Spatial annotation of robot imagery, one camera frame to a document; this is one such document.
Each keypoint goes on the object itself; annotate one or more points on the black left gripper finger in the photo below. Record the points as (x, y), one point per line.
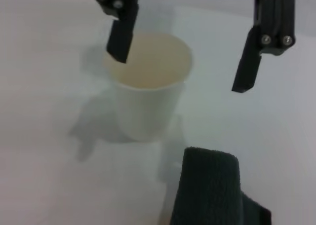
(269, 17)
(121, 32)

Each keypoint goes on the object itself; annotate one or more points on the white paper cup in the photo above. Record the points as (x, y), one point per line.
(148, 106)

